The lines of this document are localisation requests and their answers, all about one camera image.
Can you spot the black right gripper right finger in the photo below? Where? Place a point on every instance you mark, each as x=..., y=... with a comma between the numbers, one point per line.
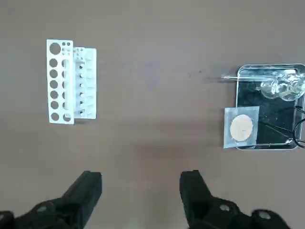
x=202, y=210

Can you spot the glass test tube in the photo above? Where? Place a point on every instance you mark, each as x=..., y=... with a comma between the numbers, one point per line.
x=250, y=78

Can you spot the steel tray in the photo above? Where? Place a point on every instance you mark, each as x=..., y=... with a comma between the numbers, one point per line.
x=247, y=95

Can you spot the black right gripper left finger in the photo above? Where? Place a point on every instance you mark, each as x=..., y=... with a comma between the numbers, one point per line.
x=71, y=202

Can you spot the white test tube rack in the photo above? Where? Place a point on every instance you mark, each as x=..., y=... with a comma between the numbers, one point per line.
x=91, y=78

